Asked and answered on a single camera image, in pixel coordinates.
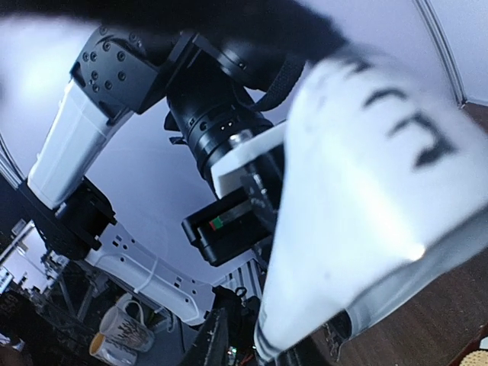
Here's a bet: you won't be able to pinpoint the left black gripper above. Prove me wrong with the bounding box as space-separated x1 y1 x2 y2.
181 145 285 267

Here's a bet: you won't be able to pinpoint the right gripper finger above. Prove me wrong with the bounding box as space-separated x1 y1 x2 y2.
182 308 229 366

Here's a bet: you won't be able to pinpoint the white handled metal tongs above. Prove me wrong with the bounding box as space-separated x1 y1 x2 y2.
254 46 487 361

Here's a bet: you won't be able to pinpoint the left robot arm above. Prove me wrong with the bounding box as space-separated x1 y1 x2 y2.
20 25 303 328

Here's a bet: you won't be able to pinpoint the white printed mug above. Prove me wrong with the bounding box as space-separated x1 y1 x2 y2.
88 294 155 365

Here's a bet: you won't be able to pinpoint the dark red cookie tray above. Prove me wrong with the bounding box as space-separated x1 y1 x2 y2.
448 337 487 366

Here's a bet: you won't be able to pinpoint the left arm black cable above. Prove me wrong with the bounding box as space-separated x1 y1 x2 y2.
251 56 306 114

